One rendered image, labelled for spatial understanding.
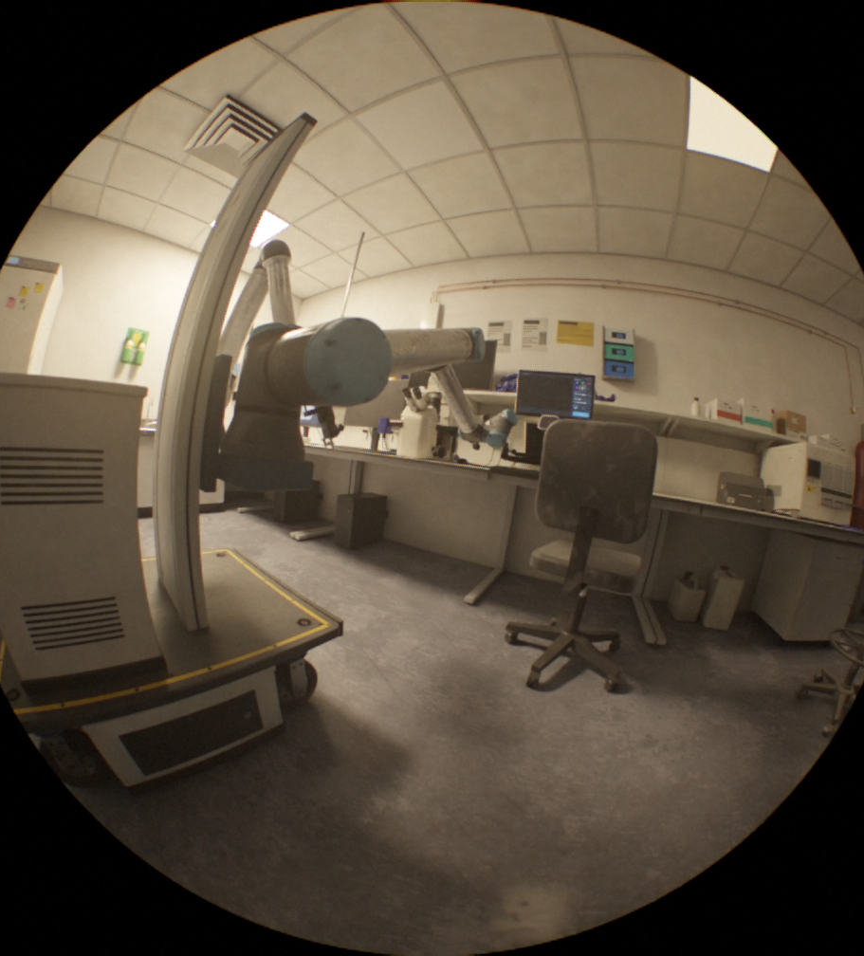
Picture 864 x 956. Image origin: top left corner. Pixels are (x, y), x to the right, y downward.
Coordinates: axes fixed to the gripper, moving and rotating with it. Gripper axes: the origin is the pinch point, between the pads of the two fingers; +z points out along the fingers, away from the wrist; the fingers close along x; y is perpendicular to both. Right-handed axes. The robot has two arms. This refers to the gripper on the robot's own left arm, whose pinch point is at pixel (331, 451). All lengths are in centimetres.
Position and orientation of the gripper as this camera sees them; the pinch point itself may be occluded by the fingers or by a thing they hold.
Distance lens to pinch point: 135.8
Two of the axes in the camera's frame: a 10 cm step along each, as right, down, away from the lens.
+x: -7.7, -0.3, 6.4
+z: 2.2, 9.3, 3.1
